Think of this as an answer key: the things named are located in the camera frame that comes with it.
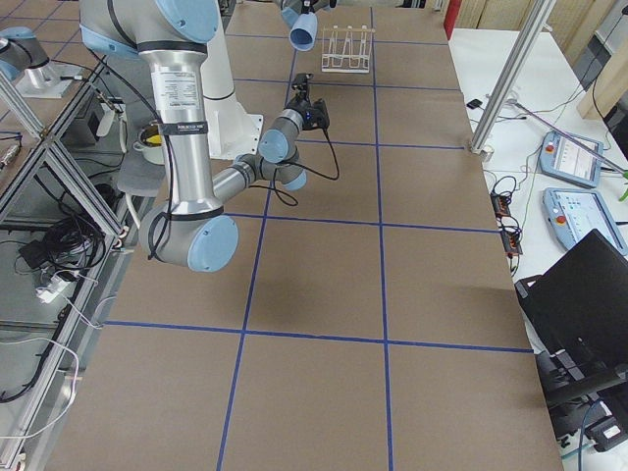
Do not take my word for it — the white pot with yellow contents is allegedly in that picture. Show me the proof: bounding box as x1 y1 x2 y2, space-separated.
132 125 164 166

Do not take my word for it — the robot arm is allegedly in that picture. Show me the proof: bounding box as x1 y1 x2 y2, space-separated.
79 1 329 272
1 1 223 80

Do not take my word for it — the near blue teach pendant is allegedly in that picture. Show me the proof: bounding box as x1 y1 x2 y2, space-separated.
542 187 627 256

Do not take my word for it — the black laptop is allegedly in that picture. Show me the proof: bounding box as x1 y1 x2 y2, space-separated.
515 230 627 367

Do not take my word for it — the red cylinder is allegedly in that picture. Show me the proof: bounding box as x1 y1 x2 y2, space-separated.
444 0 462 39

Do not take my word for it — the light blue plastic cup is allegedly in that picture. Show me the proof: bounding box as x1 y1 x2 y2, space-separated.
288 13 318 51

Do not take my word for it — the aluminium frame post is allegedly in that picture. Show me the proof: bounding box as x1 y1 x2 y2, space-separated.
469 0 556 157

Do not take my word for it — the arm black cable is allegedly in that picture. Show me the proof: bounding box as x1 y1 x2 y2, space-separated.
244 125 340 207

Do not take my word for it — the black orange usb hub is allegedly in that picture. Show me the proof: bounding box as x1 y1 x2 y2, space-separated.
490 191 523 259

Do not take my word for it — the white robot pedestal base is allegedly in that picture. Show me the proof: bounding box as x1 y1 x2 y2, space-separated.
200 24 264 160

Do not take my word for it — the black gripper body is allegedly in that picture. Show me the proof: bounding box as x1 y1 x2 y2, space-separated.
286 96 314 129
291 0 337 12

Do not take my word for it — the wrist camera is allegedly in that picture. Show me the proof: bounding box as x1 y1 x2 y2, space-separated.
303 98 330 131

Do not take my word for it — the far blue teach pendant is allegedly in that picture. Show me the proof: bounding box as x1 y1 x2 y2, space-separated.
539 131 602 188

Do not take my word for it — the small black device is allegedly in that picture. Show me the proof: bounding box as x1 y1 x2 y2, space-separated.
466 99 483 110

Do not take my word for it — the white wire cup holder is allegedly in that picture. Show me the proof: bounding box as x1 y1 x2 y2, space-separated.
321 25 376 75

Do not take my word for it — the blue teach pendant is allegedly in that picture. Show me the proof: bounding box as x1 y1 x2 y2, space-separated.
542 187 627 256
539 131 602 188

